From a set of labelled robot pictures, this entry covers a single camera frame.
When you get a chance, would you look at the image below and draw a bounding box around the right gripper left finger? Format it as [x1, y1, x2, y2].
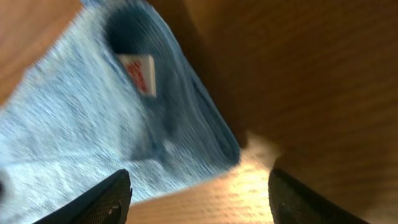
[35, 169, 132, 224]

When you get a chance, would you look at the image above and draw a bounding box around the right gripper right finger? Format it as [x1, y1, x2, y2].
[268, 169, 369, 224]

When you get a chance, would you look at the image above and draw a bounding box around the blue microfiber cloth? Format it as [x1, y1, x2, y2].
[1, 1, 240, 223]

